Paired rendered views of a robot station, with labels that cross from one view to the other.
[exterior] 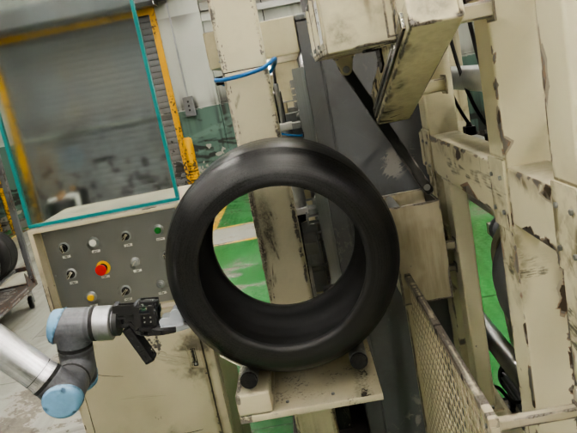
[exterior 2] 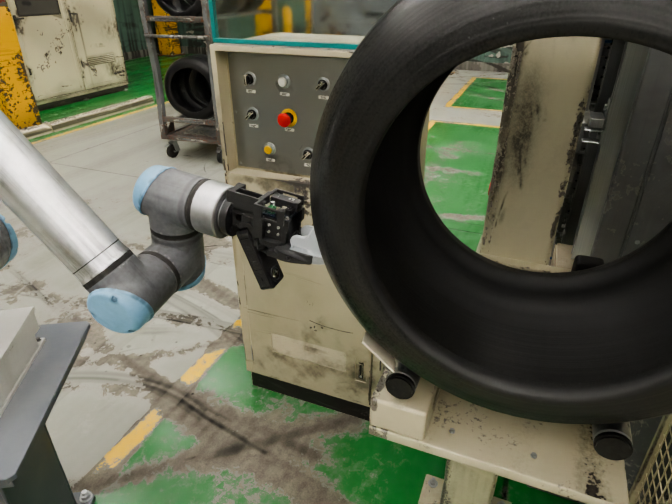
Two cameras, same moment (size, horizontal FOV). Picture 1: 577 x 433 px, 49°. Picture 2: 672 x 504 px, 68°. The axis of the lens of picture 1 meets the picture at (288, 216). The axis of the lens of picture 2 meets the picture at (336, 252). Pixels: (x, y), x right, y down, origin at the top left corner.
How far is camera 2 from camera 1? 96 cm
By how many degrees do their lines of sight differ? 25
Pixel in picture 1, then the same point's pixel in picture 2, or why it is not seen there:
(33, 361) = (80, 241)
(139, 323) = (259, 231)
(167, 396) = (323, 286)
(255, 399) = (400, 416)
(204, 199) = (419, 33)
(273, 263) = (508, 191)
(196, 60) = not seen: outside the picture
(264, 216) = (525, 111)
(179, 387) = not seen: hidden behind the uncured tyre
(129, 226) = (330, 72)
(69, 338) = (160, 217)
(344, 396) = (553, 474)
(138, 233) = not seen: hidden behind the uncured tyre
